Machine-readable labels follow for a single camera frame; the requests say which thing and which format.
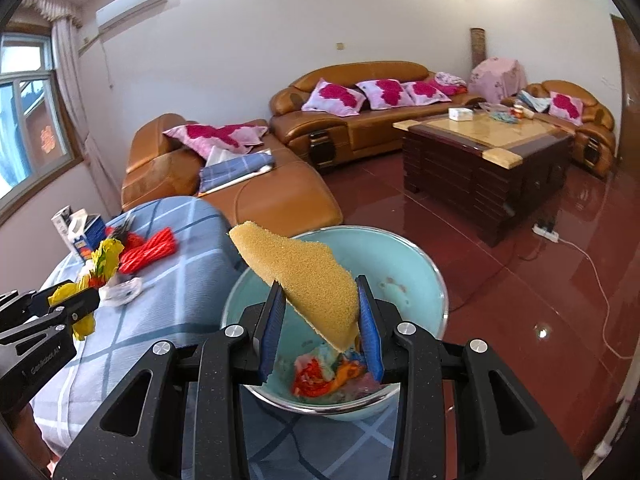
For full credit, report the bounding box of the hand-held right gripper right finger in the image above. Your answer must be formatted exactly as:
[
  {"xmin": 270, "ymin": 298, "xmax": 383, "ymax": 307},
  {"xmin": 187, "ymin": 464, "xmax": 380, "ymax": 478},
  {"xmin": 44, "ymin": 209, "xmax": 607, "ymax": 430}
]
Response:
[{"xmin": 353, "ymin": 274, "xmax": 584, "ymax": 480}]

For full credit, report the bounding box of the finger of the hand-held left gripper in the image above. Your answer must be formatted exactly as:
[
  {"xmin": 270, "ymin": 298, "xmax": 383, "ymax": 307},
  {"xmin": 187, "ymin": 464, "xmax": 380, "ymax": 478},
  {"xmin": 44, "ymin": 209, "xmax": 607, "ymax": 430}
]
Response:
[
  {"xmin": 0, "ymin": 280, "xmax": 74, "ymax": 332},
  {"xmin": 0, "ymin": 289, "xmax": 101, "ymax": 347}
]

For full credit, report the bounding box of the brown leather chaise sofa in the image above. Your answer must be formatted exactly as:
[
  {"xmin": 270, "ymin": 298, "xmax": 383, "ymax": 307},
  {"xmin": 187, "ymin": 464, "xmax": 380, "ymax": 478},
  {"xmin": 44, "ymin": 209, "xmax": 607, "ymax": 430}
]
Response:
[{"xmin": 121, "ymin": 113, "xmax": 344, "ymax": 242}]

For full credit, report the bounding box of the light blue cloth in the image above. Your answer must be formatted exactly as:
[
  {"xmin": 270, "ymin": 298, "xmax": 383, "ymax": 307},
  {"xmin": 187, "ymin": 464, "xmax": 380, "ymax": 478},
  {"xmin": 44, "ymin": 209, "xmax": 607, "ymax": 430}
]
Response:
[{"xmin": 517, "ymin": 89, "xmax": 552, "ymax": 114}]

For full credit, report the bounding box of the pink curtain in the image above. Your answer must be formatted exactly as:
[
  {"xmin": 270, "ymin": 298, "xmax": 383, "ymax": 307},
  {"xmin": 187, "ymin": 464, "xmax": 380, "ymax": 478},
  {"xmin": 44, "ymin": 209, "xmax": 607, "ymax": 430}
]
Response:
[{"xmin": 22, "ymin": 0, "xmax": 107, "ymax": 217}]

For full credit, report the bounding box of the folded pink blanket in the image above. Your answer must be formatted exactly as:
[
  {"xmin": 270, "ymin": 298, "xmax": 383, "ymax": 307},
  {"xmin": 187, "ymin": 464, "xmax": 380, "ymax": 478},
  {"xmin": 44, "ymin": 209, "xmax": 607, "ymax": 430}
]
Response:
[{"xmin": 433, "ymin": 71, "xmax": 469, "ymax": 97}]

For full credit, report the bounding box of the window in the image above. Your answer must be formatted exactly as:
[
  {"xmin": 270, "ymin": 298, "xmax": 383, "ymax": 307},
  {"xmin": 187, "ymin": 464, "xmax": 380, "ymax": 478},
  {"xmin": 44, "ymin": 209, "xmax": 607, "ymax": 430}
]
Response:
[{"xmin": 0, "ymin": 32, "xmax": 84, "ymax": 212}]

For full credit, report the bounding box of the long brown leather sofa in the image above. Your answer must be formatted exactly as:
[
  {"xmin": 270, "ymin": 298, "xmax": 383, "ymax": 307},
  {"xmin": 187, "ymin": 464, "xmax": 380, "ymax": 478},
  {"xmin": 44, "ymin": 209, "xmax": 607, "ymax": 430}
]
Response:
[{"xmin": 268, "ymin": 61, "xmax": 487, "ymax": 164}]

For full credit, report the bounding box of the folded blue checkered cloth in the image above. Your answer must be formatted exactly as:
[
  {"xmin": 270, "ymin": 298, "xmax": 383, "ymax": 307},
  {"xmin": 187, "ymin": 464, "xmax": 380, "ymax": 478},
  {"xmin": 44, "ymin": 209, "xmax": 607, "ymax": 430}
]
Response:
[{"xmin": 198, "ymin": 153, "xmax": 276, "ymax": 197}]

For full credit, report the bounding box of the yellow green crumpled wrapper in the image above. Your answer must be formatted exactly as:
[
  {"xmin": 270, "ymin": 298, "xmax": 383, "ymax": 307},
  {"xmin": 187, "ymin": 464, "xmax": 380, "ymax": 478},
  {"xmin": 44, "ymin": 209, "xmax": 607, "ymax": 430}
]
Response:
[{"xmin": 89, "ymin": 238, "xmax": 125, "ymax": 287}]

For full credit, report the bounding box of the rolled bamboo mat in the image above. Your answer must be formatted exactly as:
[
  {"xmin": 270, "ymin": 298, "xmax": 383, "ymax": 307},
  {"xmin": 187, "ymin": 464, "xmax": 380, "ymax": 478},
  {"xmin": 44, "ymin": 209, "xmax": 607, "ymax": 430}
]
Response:
[{"xmin": 469, "ymin": 28, "xmax": 487, "ymax": 77}]

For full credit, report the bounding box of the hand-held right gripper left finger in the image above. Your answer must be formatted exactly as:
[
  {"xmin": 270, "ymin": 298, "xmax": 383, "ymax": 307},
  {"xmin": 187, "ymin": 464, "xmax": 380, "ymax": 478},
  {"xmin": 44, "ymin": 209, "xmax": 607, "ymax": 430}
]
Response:
[{"xmin": 52, "ymin": 281, "xmax": 288, "ymax": 480}]

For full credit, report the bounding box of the blue checkered tablecloth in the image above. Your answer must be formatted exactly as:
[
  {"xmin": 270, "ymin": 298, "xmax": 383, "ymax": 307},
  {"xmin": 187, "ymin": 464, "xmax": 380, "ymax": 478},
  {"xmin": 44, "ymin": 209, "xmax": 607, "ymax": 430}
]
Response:
[{"xmin": 29, "ymin": 195, "xmax": 403, "ymax": 480}]

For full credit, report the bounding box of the light blue crumpled wrapper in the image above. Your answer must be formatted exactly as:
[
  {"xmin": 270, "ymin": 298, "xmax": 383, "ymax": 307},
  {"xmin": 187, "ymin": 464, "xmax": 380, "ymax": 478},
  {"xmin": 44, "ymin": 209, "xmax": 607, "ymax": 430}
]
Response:
[{"xmin": 298, "ymin": 346, "xmax": 343, "ymax": 377}]

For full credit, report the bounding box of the brown wooden door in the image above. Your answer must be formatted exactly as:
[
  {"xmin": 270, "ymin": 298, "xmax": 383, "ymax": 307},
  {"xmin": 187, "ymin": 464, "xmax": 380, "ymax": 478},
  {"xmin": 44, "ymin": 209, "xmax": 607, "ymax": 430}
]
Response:
[{"xmin": 610, "ymin": 12, "xmax": 640, "ymax": 162}]

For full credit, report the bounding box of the yellow plastic bag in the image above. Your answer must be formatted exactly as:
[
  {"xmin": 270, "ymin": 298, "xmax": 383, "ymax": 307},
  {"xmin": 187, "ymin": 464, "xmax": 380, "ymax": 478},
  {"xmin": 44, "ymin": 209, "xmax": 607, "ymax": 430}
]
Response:
[{"xmin": 47, "ymin": 280, "xmax": 99, "ymax": 344}]

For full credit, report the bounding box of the blue carton box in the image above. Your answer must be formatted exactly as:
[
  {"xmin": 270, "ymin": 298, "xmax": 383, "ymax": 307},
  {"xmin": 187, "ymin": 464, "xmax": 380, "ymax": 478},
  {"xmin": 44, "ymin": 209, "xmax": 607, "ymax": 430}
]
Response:
[{"xmin": 75, "ymin": 214, "xmax": 104, "ymax": 262}]

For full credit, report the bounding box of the pink floral pillow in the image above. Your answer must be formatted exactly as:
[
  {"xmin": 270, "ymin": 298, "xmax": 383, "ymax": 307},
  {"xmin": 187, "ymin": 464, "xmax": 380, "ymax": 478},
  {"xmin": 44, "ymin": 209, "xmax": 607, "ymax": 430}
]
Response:
[
  {"xmin": 163, "ymin": 122, "xmax": 270, "ymax": 156},
  {"xmin": 548, "ymin": 92, "xmax": 585, "ymax": 126},
  {"xmin": 301, "ymin": 78, "xmax": 369, "ymax": 116},
  {"xmin": 355, "ymin": 78, "xmax": 407, "ymax": 110},
  {"xmin": 402, "ymin": 80, "xmax": 454, "ymax": 107}
]

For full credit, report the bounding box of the teal enamel basin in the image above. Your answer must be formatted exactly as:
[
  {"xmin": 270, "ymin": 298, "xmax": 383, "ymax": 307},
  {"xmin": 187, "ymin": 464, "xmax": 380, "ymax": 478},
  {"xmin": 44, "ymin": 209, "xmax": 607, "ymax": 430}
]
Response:
[{"xmin": 220, "ymin": 226, "xmax": 450, "ymax": 421}]

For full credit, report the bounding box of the dark wooden coffee table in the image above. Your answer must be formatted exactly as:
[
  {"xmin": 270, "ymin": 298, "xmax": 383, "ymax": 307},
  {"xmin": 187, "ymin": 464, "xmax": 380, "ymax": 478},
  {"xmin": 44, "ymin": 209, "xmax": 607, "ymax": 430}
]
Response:
[{"xmin": 392, "ymin": 111, "xmax": 576, "ymax": 248}]

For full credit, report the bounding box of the white power cable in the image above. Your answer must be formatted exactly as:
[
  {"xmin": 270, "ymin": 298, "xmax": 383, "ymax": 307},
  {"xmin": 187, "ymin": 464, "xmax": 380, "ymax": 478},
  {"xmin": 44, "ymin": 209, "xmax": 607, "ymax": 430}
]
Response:
[{"xmin": 549, "ymin": 234, "xmax": 637, "ymax": 361}]

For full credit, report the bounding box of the white wall air conditioner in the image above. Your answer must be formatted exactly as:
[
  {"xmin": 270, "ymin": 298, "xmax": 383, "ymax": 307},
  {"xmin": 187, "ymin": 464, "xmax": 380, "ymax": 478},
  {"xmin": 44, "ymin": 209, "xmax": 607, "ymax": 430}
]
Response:
[{"xmin": 94, "ymin": 0, "xmax": 181, "ymax": 31}]

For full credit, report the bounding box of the brown leather armchair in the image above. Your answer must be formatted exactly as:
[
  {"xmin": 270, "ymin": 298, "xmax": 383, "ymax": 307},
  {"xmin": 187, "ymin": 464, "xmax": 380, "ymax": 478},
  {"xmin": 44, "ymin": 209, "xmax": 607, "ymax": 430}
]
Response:
[{"xmin": 514, "ymin": 79, "xmax": 617, "ymax": 179}]

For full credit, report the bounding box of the pink cloth covered appliance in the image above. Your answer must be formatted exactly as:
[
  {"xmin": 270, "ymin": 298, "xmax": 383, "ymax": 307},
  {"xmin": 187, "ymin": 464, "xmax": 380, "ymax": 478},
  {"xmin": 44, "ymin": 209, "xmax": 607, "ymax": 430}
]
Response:
[{"xmin": 467, "ymin": 57, "xmax": 529, "ymax": 106}]

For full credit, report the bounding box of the white carton box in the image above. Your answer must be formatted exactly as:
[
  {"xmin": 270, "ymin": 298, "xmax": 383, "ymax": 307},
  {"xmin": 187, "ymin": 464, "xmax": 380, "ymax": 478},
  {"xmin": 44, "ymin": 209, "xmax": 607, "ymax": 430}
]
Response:
[{"xmin": 51, "ymin": 205, "xmax": 87, "ymax": 263}]

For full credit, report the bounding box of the yellow sponge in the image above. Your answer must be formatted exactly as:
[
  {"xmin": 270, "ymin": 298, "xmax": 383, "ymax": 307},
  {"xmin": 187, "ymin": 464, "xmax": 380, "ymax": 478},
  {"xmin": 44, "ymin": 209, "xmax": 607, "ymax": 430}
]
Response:
[{"xmin": 228, "ymin": 220, "xmax": 364, "ymax": 354}]

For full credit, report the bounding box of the clear plastic packaging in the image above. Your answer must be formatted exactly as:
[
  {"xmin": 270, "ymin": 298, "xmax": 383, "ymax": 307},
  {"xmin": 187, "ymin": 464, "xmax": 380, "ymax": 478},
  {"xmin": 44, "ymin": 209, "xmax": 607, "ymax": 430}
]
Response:
[{"xmin": 101, "ymin": 277, "xmax": 144, "ymax": 307}]

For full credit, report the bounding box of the red ribbed plastic bag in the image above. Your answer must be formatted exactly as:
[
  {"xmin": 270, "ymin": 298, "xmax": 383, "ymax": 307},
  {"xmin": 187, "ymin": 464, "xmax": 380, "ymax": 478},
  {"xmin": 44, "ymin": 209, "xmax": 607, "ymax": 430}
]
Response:
[{"xmin": 117, "ymin": 227, "xmax": 180, "ymax": 275}]

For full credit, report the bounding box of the red crumpled wrapper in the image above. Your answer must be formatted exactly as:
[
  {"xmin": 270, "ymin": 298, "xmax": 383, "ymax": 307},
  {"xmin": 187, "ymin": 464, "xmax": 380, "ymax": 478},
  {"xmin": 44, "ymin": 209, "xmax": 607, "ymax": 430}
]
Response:
[{"xmin": 291, "ymin": 355, "xmax": 332, "ymax": 399}]

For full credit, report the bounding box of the orange foil snack wrapper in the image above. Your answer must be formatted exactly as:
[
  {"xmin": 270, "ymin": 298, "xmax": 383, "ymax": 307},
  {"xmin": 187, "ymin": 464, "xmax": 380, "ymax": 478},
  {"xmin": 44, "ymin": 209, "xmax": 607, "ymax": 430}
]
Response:
[{"xmin": 327, "ymin": 352, "xmax": 373, "ymax": 392}]

